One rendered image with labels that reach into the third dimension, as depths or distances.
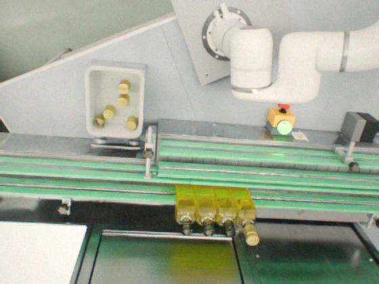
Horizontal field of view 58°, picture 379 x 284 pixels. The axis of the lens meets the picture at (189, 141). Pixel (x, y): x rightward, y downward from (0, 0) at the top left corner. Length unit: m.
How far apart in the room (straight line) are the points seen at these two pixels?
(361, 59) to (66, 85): 0.85
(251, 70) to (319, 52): 0.14
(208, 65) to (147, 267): 0.62
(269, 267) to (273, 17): 0.75
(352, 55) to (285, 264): 0.66
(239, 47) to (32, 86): 0.71
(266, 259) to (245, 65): 0.63
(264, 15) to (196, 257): 0.74
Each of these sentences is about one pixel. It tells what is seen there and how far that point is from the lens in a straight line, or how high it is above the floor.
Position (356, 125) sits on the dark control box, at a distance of 1.26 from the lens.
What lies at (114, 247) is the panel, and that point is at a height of 1.07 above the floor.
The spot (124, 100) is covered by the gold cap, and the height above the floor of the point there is 0.81.
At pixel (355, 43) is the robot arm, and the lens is 0.78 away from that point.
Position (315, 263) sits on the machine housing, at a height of 1.07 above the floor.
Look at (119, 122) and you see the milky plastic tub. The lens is 1.17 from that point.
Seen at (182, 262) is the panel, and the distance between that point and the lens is 1.03.
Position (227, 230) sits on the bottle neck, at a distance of 0.94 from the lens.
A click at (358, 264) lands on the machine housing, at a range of 1.27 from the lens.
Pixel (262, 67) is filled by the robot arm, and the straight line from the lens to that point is 0.80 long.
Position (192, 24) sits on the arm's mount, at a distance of 1.06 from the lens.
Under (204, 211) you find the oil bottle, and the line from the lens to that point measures 0.96.
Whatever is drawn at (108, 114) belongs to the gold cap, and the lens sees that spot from 1.12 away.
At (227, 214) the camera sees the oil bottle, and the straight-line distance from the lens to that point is 0.97.
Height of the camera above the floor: 1.84
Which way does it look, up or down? 63 degrees down
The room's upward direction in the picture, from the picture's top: 173 degrees clockwise
